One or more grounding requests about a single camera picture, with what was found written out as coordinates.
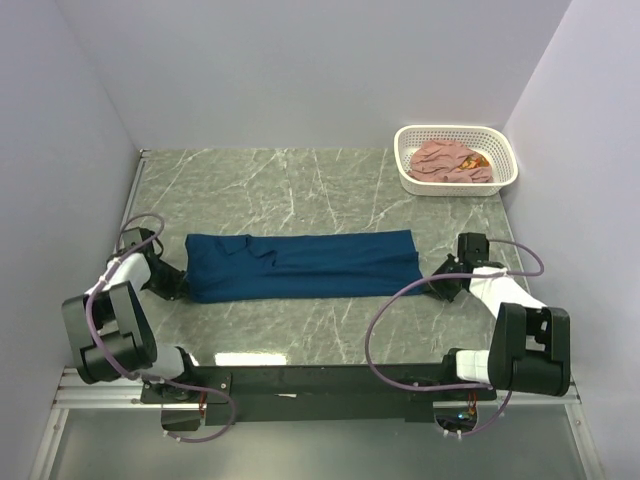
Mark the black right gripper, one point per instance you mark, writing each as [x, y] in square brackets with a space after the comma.
[441, 290]

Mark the white perforated plastic basket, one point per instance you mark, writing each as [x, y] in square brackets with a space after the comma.
[489, 142]

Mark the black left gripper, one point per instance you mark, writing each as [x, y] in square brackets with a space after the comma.
[173, 290]

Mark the aluminium rail at table edge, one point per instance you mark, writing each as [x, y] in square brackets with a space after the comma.
[118, 180]

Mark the blue printed t-shirt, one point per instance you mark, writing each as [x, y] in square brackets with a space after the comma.
[245, 267]

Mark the aluminium front frame rail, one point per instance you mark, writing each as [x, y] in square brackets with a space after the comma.
[104, 432]

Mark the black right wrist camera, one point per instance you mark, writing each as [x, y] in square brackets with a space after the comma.
[473, 248]

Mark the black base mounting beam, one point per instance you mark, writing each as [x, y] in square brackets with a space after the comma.
[304, 393]

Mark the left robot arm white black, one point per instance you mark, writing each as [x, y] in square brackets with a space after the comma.
[109, 333]

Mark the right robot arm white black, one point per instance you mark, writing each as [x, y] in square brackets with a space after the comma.
[530, 346]

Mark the pink t-shirt in basket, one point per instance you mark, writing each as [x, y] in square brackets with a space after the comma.
[449, 161]

